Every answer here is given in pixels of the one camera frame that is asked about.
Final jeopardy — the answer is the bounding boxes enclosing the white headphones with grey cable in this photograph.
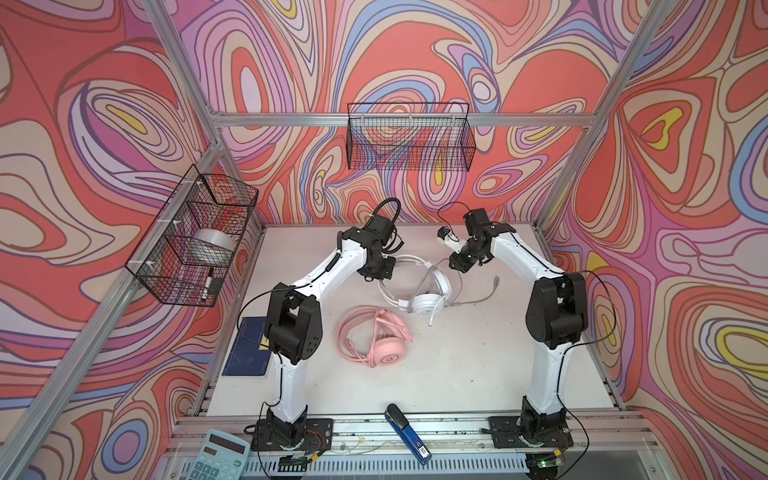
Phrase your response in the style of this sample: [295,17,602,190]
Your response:
[378,254,501,326]

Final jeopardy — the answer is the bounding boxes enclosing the pink headphones with cable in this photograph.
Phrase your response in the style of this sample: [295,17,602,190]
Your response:
[335,306,413,369]

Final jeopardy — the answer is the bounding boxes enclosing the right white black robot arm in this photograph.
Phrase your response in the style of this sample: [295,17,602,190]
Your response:
[437,208,588,448]

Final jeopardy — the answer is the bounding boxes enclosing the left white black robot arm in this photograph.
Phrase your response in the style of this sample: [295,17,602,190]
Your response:
[265,214,397,448]

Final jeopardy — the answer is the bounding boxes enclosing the white tape roll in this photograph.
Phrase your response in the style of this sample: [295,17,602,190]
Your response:
[188,228,236,268]

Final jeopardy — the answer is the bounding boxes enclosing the dark blue notebook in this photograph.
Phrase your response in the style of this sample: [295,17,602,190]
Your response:
[222,317,271,377]

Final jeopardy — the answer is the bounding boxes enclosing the blue black stapler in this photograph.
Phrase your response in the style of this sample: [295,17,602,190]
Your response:
[385,403,432,465]

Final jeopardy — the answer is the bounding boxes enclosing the light green calculator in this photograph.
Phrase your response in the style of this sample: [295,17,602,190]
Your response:
[181,430,250,480]

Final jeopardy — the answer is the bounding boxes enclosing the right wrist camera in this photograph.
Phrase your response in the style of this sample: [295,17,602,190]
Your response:
[437,226,466,253]

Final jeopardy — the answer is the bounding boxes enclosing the black wire basket back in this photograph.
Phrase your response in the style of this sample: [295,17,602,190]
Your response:
[346,100,477,172]

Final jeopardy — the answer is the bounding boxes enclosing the black wire basket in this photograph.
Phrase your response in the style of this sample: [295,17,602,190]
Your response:
[346,100,477,172]
[125,166,259,307]

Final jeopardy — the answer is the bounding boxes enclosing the black wire basket left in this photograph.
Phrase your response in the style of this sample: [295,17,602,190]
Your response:
[125,166,259,307]

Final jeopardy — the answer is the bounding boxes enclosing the aluminium front rail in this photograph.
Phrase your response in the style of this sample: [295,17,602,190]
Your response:
[151,411,674,479]

